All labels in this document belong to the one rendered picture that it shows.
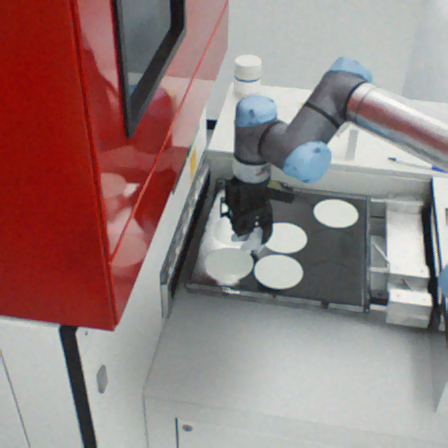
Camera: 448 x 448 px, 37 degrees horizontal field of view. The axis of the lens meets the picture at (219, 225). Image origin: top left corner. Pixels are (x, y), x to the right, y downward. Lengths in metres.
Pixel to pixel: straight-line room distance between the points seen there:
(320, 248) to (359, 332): 0.20
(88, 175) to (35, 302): 0.22
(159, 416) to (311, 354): 0.32
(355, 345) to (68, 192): 0.82
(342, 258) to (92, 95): 0.89
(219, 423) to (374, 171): 0.69
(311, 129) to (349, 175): 0.49
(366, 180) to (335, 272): 0.31
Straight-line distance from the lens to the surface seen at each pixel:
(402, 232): 1.55
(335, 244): 1.46
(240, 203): 1.27
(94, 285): 0.78
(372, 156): 1.63
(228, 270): 1.37
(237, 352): 1.33
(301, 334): 1.37
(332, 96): 1.14
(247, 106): 1.17
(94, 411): 0.98
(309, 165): 1.11
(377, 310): 1.41
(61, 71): 0.62
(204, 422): 1.30
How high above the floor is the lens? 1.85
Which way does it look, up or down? 40 degrees down
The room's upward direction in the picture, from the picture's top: 1 degrees clockwise
